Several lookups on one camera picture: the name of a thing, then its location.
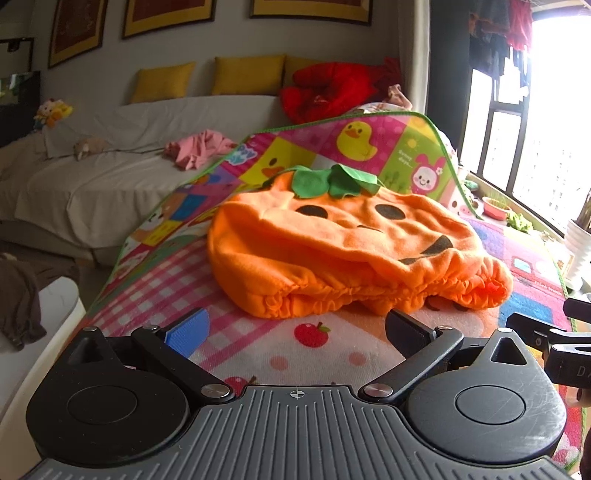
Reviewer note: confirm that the black window frame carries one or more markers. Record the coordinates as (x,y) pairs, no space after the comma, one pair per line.
(484,134)

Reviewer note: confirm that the yellow plush toy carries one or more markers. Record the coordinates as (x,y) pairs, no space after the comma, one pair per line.
(51,110)

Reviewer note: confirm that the green plant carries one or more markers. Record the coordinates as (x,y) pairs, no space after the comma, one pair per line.
(519,222)

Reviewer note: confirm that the small pink cloth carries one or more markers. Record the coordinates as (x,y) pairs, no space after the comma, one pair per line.
(398,96)

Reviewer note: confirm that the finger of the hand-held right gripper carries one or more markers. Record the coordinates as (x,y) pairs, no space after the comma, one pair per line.
(535,331)
(579,308)

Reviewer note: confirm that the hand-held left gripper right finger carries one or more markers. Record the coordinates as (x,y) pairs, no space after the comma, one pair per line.
(408,333)

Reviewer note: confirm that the colourful printed blanket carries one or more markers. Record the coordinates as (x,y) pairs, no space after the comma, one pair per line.
(152,286)

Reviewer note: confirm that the hanging clothes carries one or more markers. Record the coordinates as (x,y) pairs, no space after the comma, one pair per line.
(496,37)

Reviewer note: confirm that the brown cloth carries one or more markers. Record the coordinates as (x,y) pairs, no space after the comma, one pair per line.
(18,300)

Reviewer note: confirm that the white vase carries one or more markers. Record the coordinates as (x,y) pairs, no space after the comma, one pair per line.
(579,249)

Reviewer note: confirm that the brown plush toy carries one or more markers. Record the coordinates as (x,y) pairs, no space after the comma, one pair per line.
(90,146)

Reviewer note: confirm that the pink plant pot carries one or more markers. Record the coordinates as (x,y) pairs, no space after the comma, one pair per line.
(496,208)

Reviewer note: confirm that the white chair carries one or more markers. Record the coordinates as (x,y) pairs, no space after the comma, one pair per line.
(51,332)

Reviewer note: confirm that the dark cabinet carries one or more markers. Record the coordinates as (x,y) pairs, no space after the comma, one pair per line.
(18,101)

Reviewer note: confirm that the orange pumpkin costume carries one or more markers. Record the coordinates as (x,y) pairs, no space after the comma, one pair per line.
(323,244)

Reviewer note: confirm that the yellow cushion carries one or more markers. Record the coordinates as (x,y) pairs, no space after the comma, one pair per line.
(247,74)
(300,67)
(161,83)

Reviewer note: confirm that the red garment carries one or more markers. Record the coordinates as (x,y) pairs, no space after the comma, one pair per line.
(328,90)

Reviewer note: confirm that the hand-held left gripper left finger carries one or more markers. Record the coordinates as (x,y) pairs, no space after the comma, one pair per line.
(187,333)

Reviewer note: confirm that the grey covered sofa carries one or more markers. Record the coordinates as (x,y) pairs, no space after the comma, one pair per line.
(115,184)

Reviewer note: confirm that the framed wall picture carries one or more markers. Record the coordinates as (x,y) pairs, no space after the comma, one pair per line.
(76,27)
(309,9)
(168,16)

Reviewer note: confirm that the person's right hand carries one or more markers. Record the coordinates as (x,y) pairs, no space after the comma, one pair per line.
(582,398)

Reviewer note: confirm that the pink garment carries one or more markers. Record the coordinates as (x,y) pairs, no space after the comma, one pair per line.
(198,147)

